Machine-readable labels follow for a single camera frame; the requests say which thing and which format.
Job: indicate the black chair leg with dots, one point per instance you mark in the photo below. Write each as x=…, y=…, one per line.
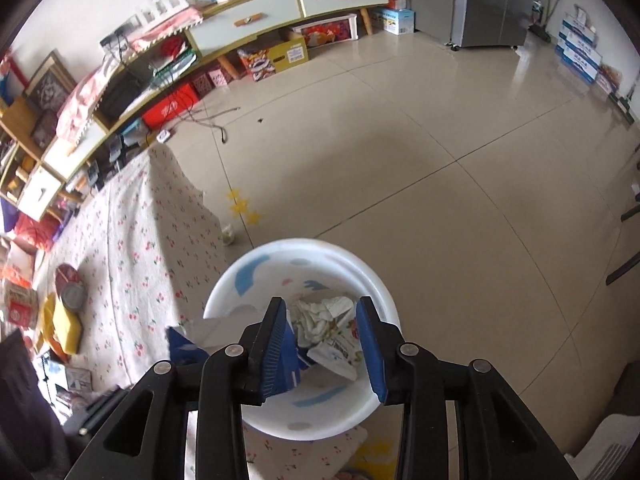
x=622, y=270

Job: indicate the flat red box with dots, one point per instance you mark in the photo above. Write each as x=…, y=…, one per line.
x=170, y=105

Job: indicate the dark cloth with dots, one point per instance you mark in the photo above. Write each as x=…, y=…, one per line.
x=25, y=410

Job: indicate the framed picture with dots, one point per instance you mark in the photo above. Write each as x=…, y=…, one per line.
x=50, y=80

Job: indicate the pink cloth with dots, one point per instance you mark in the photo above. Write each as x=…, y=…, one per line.
x=165, y=22

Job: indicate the white and blue carton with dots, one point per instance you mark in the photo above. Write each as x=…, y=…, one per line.
x=396, y=20

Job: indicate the yellow printed cardboard box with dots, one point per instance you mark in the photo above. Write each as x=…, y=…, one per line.
x=272, y=57

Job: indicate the white plastic bin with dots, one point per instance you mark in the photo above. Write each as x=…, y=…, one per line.
x=310, y=265

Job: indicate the white and wood TV cabinet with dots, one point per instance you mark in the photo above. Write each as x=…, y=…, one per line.
x=250, y=10

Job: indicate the yellow snack packet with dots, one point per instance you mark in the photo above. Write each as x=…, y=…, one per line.
x=62, y=327

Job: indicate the red drink can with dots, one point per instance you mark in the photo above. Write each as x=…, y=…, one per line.
x=71, y=287

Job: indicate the mop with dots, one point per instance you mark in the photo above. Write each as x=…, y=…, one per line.
x=542, y=20

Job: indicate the grey refrigerator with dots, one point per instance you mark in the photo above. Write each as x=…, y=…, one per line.
x=490, y=5

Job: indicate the small crumpled paper ball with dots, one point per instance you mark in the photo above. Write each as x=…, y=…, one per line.
x=228, y=235

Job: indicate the stack of blue white cartons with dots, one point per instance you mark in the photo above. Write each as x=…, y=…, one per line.
x=577, y=45

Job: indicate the white paper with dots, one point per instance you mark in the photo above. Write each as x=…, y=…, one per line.
x=320, y=315

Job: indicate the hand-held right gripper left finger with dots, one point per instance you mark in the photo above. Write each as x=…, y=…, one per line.
x=277, y=360

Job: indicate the white printed wrapper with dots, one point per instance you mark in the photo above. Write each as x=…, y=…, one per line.
x=335, y=355

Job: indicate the red printed box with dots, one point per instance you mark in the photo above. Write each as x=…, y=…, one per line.
x=327, y=32

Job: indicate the white plastic stool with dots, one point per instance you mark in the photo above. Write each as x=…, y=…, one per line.
x=610, y=445

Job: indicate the seed jar with red label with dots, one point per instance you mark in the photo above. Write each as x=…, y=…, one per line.
x=20, y=305

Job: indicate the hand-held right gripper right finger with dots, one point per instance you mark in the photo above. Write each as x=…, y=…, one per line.
x=370, y=355

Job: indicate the pink lattice box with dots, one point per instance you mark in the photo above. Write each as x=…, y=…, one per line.
x=215, y=80

